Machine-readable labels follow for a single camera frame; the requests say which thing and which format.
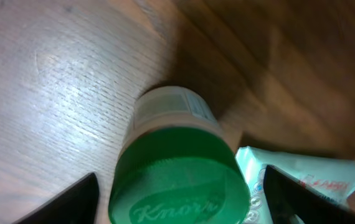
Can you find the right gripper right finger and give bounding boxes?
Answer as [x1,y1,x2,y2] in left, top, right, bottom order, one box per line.
[263,165,355,224]

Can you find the green lid jar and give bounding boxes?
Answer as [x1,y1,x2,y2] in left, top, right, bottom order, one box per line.
[108,86,250,224]

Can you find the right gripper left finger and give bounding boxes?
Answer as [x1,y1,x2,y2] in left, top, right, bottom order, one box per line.
[15,172,99,224]

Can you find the mint green wipes pack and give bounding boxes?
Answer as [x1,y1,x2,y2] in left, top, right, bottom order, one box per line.
[235,146,355,223]

